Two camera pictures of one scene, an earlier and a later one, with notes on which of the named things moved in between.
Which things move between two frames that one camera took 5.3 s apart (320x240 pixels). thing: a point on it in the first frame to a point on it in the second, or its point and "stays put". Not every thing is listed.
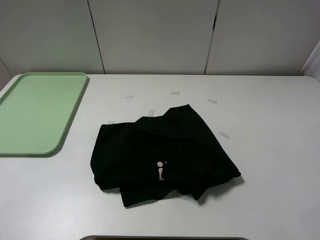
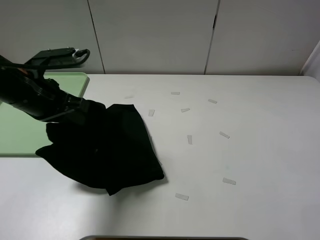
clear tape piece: (212, 101) stays put
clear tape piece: (224, 134) stays put
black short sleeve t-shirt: (158, 156) to (111, 148)
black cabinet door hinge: (214, 22) stays put
